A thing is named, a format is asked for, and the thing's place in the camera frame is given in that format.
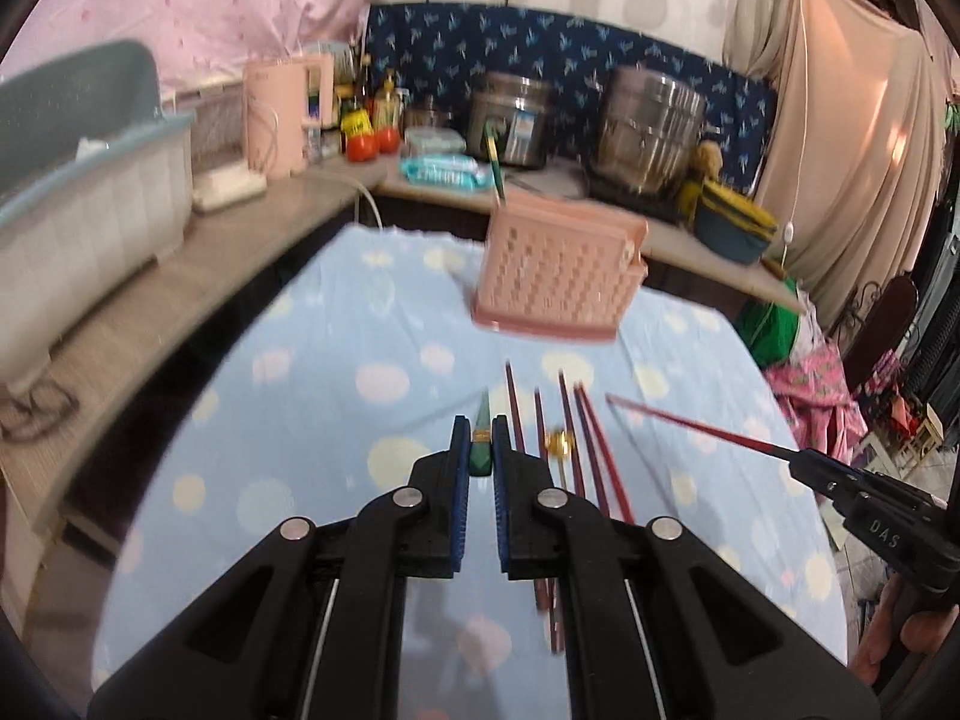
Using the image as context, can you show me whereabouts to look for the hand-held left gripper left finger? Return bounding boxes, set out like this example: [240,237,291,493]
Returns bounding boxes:
[86,415,473,720]

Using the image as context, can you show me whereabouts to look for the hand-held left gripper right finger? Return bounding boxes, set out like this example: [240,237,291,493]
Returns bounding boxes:
[491,420,882,720]

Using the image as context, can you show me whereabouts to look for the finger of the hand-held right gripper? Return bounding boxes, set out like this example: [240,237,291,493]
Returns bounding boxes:
[787,448,871,511]

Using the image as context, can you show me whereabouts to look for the green patterned chopstick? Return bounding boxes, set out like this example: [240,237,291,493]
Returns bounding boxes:
[484,131,509,209]
[469,386,494,479]

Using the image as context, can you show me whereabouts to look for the pink perforated utensil basket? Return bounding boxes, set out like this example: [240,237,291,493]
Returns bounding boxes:
[471,204,650,347]

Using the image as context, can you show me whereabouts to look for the person's right hand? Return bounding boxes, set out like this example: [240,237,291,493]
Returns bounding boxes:
[851,577,957,695]

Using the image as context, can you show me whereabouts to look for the pink floral cloth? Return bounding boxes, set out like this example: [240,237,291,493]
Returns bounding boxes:
[765,345,872,466]

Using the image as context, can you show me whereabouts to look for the blue spotted tablecloth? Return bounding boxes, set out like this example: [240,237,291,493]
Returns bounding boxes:
[90,225,850,720]

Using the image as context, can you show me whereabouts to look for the green bag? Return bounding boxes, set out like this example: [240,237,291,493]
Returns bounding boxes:
[735,277,808,369]

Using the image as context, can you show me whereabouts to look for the dark wooden chair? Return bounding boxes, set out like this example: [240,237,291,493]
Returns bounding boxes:
[847,274,920,391]

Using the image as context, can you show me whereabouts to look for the yellow bowl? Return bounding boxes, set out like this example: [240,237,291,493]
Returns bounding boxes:
[681,175,782,238]

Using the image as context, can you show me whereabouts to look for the blue wet wipes pack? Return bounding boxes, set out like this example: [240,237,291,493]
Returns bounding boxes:
[399,154,493,193]

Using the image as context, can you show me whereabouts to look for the beige curtain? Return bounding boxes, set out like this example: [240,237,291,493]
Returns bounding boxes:
[724,0,955,316]

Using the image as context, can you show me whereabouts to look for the black induction cooktop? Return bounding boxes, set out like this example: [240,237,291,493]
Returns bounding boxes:
[583,165,700,227]

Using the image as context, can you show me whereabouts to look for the clear food container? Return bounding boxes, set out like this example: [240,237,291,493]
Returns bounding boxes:
[405,127,467,158]

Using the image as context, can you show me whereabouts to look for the wood grain counter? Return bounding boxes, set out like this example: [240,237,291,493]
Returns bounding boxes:
[0,157,807,563]

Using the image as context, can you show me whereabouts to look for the steel rice cooker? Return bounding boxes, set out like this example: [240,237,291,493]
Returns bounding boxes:
[466,73,557,170]

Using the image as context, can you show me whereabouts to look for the small steel pot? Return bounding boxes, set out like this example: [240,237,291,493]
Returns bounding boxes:
[416,94,459,132]

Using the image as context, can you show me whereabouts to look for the steel steamer pot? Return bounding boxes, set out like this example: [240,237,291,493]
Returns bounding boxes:
[596,66,710,196]

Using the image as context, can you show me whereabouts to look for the yellow oil bottle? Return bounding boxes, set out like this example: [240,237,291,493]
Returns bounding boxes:
[375,71,403,131]

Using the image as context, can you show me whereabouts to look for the pink electric kettle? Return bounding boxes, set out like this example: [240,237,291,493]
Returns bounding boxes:
[244,52,336,181]

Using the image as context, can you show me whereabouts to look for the glass kettle white base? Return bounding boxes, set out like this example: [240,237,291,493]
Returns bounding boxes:
[176,86,269,213]

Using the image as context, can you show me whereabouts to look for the black eyeglasses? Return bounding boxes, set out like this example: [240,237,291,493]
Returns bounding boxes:
[0,382,82,444]

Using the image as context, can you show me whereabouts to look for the navy leaf print cloth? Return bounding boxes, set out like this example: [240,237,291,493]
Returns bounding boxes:
[364,4,782,196]

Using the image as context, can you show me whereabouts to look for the white dish drainer blue lid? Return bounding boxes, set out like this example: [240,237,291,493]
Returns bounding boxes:
[0,40,198,392]

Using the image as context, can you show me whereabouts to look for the pink dotted curtain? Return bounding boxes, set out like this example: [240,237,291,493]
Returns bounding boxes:
[7,0,425,91]

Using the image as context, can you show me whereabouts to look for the white cord with switch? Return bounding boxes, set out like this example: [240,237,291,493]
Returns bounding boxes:
[778,0,812,272]

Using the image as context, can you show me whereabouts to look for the white kettle power cable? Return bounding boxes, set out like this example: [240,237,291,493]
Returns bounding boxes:
[330,172,388,233]

